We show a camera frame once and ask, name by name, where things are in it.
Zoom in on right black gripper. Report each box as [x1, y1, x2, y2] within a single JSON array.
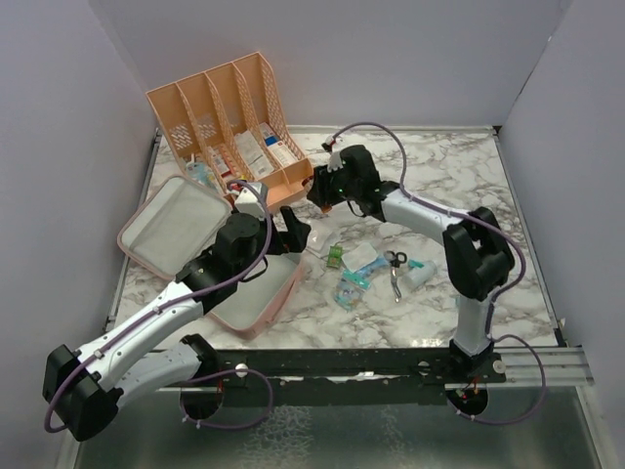
[[308, 160, 359, 209]]

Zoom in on small green box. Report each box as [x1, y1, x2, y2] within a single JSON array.
[[326, 244, 343, 269]]

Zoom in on alcohol wipes bag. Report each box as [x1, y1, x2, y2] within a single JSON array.
[[342, 242, 389, 277]]

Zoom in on black handled scissors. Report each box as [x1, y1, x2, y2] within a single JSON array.
[[384, 250, 407, 303]]

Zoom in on white plastic bottle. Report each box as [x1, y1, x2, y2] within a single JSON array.
[[401, 260, 438, 291]]

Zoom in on pink medicine kit case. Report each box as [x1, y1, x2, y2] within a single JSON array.
[[117, 176, 303, 339]]

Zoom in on white gauze pack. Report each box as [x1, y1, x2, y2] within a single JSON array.
[[307, 220, 340, 258]]

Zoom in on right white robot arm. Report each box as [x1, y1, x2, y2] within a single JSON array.
[[307, 145, 515, 382]]

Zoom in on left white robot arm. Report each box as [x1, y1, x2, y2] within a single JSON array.
[[42, 206, 311, 442]]

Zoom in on blue white medicine box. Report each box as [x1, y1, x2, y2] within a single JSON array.
[[259, 122, 298, 167]]

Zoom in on red white medicine box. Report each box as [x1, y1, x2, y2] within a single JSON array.
[[207, 145, 235, 180]]

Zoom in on teal bandage packet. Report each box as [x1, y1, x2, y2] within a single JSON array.
[[342, 270, 370, 290]]

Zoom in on clear bandage bag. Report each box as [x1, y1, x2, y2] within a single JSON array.
[[334, 279, 364, 311]]

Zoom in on blue patterned pouch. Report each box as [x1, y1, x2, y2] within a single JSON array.
[[186, 161, 219, 191]]

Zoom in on orange plastic file organizer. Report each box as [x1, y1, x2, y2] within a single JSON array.
[[146, 52, 313, 211]]

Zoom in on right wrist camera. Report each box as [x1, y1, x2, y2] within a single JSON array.
[[327, 149, 344, 172]]

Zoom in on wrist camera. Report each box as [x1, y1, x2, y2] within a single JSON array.
[[234, 182, 269, 220], [327, 149, 344, 172]]

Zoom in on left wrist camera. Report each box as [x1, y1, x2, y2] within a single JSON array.
[[234, 182, 269, 220]]

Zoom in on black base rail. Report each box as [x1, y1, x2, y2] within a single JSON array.
[[182, 334, 506, 407]]

